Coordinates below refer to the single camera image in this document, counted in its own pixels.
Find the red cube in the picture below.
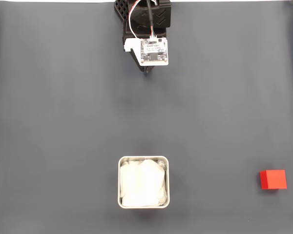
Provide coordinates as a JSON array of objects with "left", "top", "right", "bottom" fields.
[{"left": 259, "top": 170, "right": 288, "bottom": 190}]

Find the beige square box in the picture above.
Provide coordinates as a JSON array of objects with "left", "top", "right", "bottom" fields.
[{"left": 117, "top": 156, "right": 170, "bottom": 209}]

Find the dark blue-grey table mat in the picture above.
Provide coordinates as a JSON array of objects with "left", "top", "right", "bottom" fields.
[{"left": 0, "top": 1, "right": 293, "bottom": 234}]

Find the white crumpled cloth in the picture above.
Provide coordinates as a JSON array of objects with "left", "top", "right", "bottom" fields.
[{"left": 119, "top": 158, "right": 167, "bottom": 207}]

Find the white gripper servo cable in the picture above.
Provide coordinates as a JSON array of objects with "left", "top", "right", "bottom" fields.
[{"left": 128, "top": 0, "right": 144, "bottom": 39}]

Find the black camera cable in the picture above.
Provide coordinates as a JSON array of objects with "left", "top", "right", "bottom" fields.
[{"left": 146, "top": 0, "right": 159, "bottom": 37}]

